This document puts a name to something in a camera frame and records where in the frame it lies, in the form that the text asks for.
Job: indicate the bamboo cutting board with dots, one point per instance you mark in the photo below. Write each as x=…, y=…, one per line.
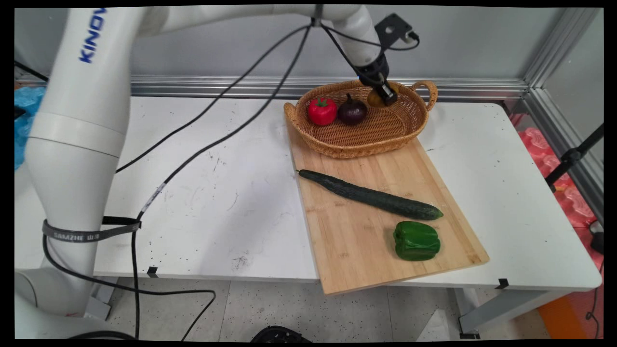
x=356, y=241

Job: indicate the silver black wrist camera box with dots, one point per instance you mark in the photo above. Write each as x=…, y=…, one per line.
x=393, y=28

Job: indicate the orange floor panel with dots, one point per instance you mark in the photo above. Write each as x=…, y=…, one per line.
x=561, y=318

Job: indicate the woven wicker basket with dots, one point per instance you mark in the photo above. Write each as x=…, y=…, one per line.
x=366, y=137

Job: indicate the black tripod stand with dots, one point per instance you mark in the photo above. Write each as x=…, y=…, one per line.
x=571, y=156

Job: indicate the long dark green cucumber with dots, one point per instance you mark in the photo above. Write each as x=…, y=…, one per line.
x=371, y=196

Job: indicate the grey angled table leg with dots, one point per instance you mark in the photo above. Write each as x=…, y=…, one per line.
x=501, y=306

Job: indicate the short aluminium frame rail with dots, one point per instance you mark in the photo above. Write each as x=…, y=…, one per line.
x=564, y=140

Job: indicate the black tape piece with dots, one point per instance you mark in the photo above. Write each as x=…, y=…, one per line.
x=502, y=284
x=153, y=272

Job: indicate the dark purple onion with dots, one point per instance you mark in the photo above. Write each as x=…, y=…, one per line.
x=353, y=113

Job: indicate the aluminium frame post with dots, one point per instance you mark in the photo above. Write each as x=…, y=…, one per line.
x=559, y=46

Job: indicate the yellow bell pepper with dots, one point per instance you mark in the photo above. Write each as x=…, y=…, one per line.
x=374, y=99

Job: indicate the long aluminium frame rail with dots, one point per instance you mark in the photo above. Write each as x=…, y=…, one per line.
x=241, y=86

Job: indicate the round black floor object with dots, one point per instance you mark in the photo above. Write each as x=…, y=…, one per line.
x=277, y=334

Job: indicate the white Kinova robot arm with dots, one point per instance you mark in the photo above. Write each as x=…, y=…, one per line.
x=82, y=144

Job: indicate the red foam mat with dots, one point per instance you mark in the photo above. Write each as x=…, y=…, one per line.
x=576, y=205

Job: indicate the red bell pepper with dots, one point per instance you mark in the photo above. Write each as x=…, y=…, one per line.
x=322, y=113

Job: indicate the grey straight table leg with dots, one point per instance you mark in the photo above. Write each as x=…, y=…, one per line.
x=103, y=301

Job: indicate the green bell pepper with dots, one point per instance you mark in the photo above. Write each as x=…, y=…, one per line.
x=417, y=241

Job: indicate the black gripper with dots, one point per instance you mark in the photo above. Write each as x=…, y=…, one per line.
x=373, y=72

